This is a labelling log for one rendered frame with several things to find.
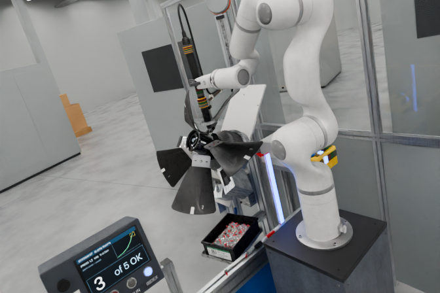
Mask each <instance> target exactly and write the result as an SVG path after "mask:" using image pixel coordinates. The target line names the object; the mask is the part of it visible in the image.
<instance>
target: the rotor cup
mask: <svg viewBox="0 0 440 293"><path fill-rule="evenodd" d="M212 136H213V140H212V138H211V135H210V133H207V132H204V131H201V130H199V129H193V130H192V131H191V132H190V133H189V135H188V137H187V140H186V148H187V150H188V151H190V152H196V153H198V154H199V155H205V156H211V159H210V160H212V159H214V158H215V157H214V156H213V154H212V153H211V152H210V150H204V146H205V145H207V144H209V143H211V142H212V141H215V140H219V141H221V138H220V136H219V135H218V134H216V133H212ZM193 138H195V140H194V142H192V139H193ZM201 141H203V142H205V143H206V144H204V143H201ZM196 153H195V154H196Z"/></svg>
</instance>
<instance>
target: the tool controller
mask: <svg viewBox="0 0 440 293"><path fill-rule="evenodd" d="M147 266H151V267H152V269H153V273H152V275H151V276H149V277H146V276H144V274H143V270H144V269H145V267H147ZM37 269H38V272H39V277H40V279H41V281H42V283H43V285H44V287H45V289H46V291H47V293H91V291H90V289H89V287H88V285H87V283H86V280H87V279H89V278H91V277H92V276H93V275H95V274H97V273H98V272H100V271H101V270H103V269H105V270H106V272H107V274H108V276H109V279H110V281H111V283H112V286H111V287H110V288H108V289H107V290H106V291H104V292H102V293H110V292H111V291H112V290H118V291H119V293H144V292H145V291H147V290H148V289H150V288H151V287H152V286H153V285H155V284H157V282H159V281H160V280H162V279H163V278H164V274H163V272H162V269H161V267H160V265H159V263H158V260H157V259H156V256H155V254H154V252H153V250H152V248H151V245H150V243H149V241H148V239H147V236H146V235H145V232H144V231H143V228H142V226H141V224H140V222H139V219H138V218H134V217H131V216H125V217H124V218H122V219H120V220H118V221H116V222H114V223H113V224H111V225H109V226H108V227H106V228H104V229H102V230H100V231H99V232H97V233H95V234H94V235H91V236H90V237H88V238H86V239H85V240H83V241H81V242H79V243H77V244H76V245H74V246H72V247H70V248H69V249H67V250H65V251H63V252H61V253H59V254H58V255H56V256H55V257H53V258H51V259H49V260H47V261H46V262H44V263H42V264H41V265H39V266H38V267H37ZM132 277H133V278H135V279H136V281H137V283H136V286H135V287H134V288H128V287H127V286H126V283H127V280H128V279H129V278H132Z"/></svg>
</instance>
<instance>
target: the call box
mask: <svg viewBox="0 0 440 293"><path fill-rule="evenodd" d="M335 149H336V148H335V146H333V145H332V147H329V148H328V149H327V150H326V151H325V152H323V153H322V154H319V155H320V156H318V157H315V156H311V158H310V160H311V162H319V161H320V160H321V159H323V162H324V157H326V156H327V155H328V154H330V153H331V152H332V151H334V150H335ZM316 154H318V152H317V153H315V155H316ZM324 163H325V162H324ZM337 163H338V160H337V156H335V157H334V158H333V159H331V160H330V161H329V162H327V163H326V164H327V165H328V166H329V167H330V169H331V168H332V167H333V166H334V165H336V164H337Z"/></svg>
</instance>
